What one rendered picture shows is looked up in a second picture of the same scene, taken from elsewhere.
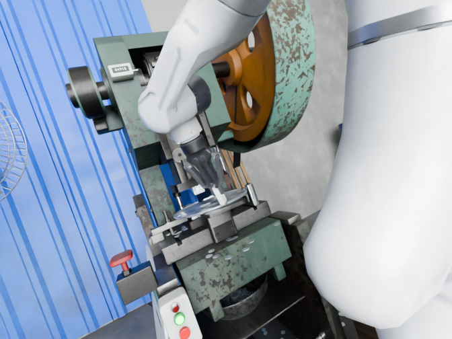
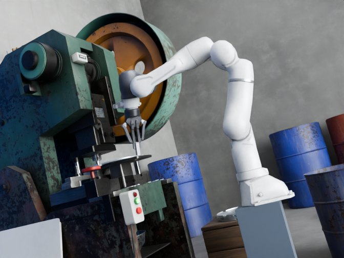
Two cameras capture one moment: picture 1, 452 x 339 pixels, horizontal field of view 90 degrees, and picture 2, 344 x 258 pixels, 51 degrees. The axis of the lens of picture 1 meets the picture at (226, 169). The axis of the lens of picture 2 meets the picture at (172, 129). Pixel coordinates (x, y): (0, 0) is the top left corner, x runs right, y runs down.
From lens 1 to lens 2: 1.34 m
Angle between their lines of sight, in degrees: 43
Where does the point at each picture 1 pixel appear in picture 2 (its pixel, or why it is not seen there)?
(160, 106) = (152, 83)
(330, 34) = not seen: hidden behind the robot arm
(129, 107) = (79, 81)
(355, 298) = (237, 125)
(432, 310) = (246, 146)
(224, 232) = (130, 181)
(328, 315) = (189, 245)
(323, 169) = not seen: hidden behind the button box
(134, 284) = (102, 185)
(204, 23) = (185, 62)
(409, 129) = (242, 98)
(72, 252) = not seen: outside the picture
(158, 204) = (50, 170)
